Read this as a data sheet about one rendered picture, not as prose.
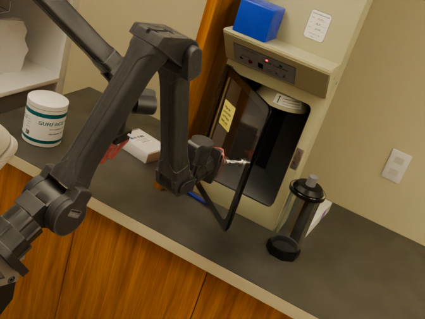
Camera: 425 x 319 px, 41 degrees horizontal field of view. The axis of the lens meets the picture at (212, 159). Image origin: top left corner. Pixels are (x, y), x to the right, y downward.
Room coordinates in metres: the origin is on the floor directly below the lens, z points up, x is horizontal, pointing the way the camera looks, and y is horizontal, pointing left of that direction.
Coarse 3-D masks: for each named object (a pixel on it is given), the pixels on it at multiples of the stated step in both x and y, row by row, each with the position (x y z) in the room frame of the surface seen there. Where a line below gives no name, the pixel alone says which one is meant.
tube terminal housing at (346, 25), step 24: (264, 0) 1.66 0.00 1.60; (288, 0) 1.64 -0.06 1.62; (312, 0) 1.62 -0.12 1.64; (336, 0) 1.60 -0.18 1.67; (360, 0) 1.58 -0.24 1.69; (288, 24) 1.63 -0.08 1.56; (336, 24) 1.60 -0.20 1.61; (360, 24) 1.64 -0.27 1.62; (312, 48) 1.61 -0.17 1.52; (336, 48) 1.59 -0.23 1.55; (240, 72) 1.66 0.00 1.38; (312, 96) 1.59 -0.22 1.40; (312, 120) 1.58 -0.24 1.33; (312, 144) 1.67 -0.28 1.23; (288, 168) 1.59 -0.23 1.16; (288, 192) 1.59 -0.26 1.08; (264, 216) 1.59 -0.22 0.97
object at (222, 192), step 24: (240, 96) 1.53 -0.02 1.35; (216, 120) 1.61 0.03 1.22; (240, 120) 1.50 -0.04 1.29; (264, 120) 1.39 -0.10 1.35; (216, 144) 1.57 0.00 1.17; (240, 144) 1.46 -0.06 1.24; (240, 168) 1.42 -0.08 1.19; (216, 192) 1.49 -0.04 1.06; (240, 192) 1.39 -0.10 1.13; (216, 216) 1.45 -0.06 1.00
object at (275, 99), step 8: (264, 88) 1.68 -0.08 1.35; (264, 96) 1.66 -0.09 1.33; (272, 96) 1.65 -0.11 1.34; (280, 96) 1.64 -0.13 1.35; (288, 96) 1.65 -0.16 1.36; (272, 104) 1.64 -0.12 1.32; (280, 104) 1.63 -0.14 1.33; (288, 104) 1.64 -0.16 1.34; (296, 104) 1.65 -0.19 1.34; (304, 104) 1.67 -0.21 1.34; (296, 112) 1.64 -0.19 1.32; (304, 112) 1.67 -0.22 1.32
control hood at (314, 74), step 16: (224, 32) 1.57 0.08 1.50; (256, 48) 1.54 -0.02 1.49; (272, 48) 1.52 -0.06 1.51; (288, 48) 1.57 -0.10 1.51; (288, 64) 1.52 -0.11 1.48; (304, 64) 1.49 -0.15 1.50; (320, 64) 1.51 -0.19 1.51; (336, 64) 1.57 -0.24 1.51; (304, 80) 1.54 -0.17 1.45; (320, 80) 1.51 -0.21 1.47; (320, 96) 1.56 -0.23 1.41
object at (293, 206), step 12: (300, 192) 1.44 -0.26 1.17; (324, 192) 1.49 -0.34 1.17; (288, 204) 1.46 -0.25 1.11; (300, 204) 1.44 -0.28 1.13; (312, 204) 1.44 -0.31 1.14; (288, 216) 1.45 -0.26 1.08; (300, 216) 1.44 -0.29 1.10; (312, 216) 1.45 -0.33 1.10; (276, 228) 1.47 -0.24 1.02; (288, 228) 1.44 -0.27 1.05; (300, 228) 1.44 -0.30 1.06; (276, 240) 1.45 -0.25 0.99; (288, 240) 1.44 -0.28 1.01; (300, 240) 1.45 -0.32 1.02; (288, 252) 1.44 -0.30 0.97
